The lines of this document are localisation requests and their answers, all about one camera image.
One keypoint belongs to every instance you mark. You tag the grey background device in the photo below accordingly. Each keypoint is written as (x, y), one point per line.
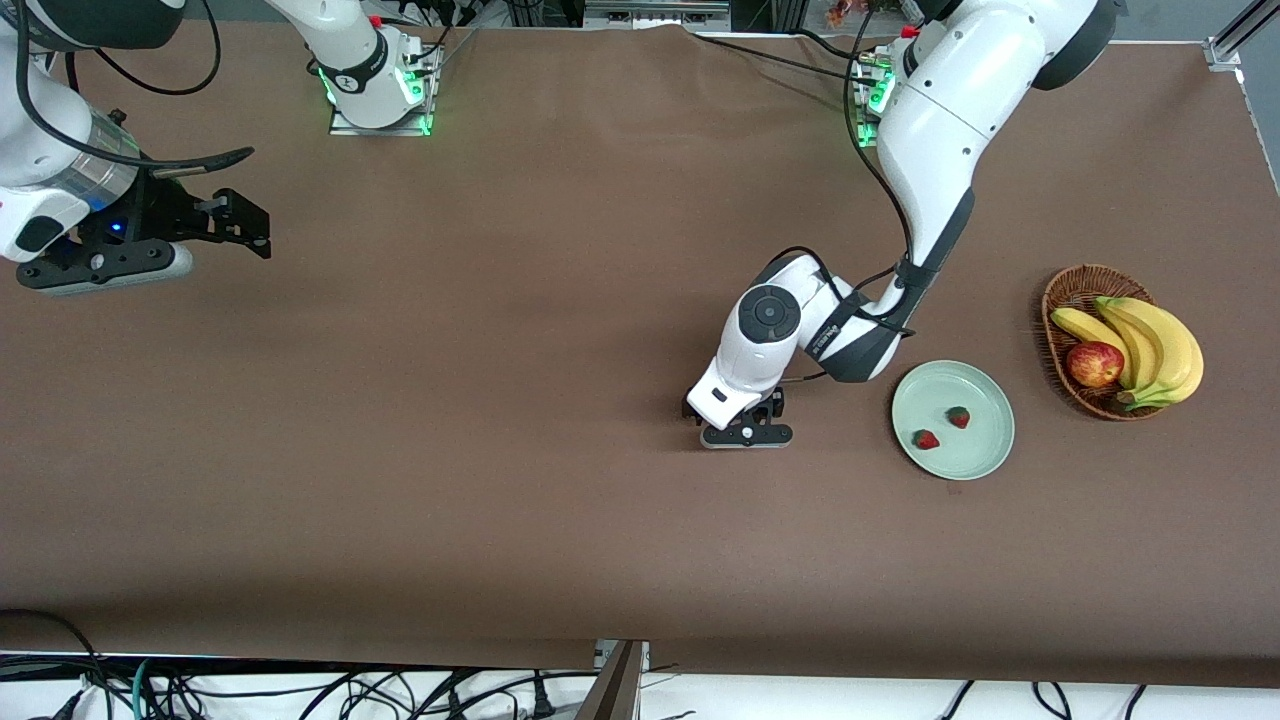
(655, 12)

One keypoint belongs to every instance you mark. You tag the pale green round plate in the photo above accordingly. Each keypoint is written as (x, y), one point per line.
(975, 450)

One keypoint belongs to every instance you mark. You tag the aluminium frame profile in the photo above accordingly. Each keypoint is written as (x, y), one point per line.
(1235, 35)

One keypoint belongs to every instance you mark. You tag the brown wicker basket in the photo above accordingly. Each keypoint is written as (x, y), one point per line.
(1092, 402)

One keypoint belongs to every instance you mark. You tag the red apple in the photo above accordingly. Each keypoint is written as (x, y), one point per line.
(1094, 364)

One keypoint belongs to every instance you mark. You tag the small metal bracket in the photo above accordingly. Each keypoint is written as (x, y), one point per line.
(605, 652)

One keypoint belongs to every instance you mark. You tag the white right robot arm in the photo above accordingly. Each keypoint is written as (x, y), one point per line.
(40, 130)

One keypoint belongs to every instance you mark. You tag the yellow banana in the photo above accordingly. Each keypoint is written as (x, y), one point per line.
(1090, 327)
(1185, 350)
(1140, 335)

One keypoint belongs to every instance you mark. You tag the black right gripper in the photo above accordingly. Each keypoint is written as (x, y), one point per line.
(170, 213)

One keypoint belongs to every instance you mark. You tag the brown table cover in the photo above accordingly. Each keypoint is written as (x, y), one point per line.
(600, 520)

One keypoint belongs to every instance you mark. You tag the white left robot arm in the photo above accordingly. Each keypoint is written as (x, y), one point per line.
(950, 120)

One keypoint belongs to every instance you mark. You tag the red strawberry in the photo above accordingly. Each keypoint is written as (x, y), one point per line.
(927, 440)
(959, 417)

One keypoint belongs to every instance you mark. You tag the colourful background objects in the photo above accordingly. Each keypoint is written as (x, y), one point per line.
(845, 12)

